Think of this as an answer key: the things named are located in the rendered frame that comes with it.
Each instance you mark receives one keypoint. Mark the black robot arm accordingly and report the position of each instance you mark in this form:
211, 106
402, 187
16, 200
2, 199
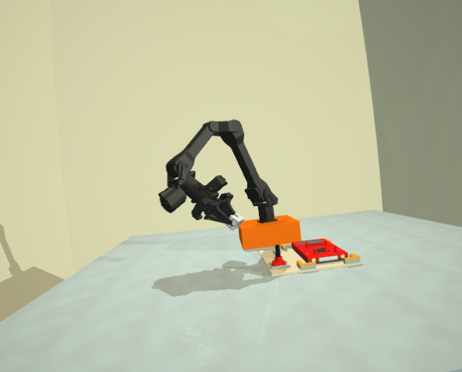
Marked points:
181, 164

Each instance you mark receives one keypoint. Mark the red square block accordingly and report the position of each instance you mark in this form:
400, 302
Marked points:
278, 259

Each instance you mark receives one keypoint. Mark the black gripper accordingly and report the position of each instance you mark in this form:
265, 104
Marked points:
218, 210

